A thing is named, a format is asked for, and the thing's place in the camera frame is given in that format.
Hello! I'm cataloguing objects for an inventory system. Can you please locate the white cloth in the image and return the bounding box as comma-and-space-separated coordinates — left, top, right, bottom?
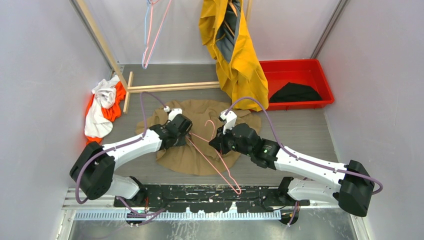
84, 74, 120, 138

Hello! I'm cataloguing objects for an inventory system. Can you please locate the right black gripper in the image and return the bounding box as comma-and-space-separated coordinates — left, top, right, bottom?
209, 123, 253, 157

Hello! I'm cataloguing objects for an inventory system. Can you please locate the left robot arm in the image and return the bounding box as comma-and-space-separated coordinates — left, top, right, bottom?
69, 113, 193, 207

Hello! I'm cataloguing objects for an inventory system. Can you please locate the purple cable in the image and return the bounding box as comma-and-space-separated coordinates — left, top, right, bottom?
223, 96, 384, 227
74, 91, 170, 227

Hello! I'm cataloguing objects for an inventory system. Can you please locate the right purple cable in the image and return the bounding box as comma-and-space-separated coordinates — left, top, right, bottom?
223, 96, 384, 227

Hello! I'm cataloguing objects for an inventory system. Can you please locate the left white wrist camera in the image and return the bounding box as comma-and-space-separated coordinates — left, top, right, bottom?
163, 106, 183, 121

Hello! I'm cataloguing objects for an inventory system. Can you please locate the tan brown garment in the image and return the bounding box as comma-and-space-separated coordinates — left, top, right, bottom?
135, 99, 263, 177

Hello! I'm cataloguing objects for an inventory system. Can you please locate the blue wire hanger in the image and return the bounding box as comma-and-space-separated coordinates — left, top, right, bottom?
141, 0, 155, 70

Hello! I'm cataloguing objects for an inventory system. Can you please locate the black garment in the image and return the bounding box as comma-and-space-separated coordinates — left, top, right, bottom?
269, 82, 323, 103

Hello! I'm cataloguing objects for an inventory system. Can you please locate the yellow pleated skirt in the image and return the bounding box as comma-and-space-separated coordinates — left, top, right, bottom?
198, 0, 269, 111

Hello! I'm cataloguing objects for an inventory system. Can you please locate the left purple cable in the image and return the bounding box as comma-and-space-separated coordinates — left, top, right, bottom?
74, 91, 170, 227

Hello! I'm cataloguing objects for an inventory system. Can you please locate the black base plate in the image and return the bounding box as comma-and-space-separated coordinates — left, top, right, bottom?
125, 184, 295, 213

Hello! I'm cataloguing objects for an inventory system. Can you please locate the orange cloth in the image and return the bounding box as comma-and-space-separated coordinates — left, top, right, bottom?
84, 82, 126, 144

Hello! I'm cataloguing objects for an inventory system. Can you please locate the wooden clothes rack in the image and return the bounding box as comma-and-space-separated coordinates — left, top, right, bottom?
76, 0, 254, 115

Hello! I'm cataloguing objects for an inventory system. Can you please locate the aluminium rail frame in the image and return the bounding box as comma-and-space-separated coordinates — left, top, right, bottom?
56, 188, 371, 240

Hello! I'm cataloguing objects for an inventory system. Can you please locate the red plastic bin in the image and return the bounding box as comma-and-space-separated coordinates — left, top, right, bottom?
260, 59, 335, 111

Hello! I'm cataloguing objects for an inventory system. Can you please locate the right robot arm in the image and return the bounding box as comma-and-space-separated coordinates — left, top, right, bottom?
208, 123, 375, 217

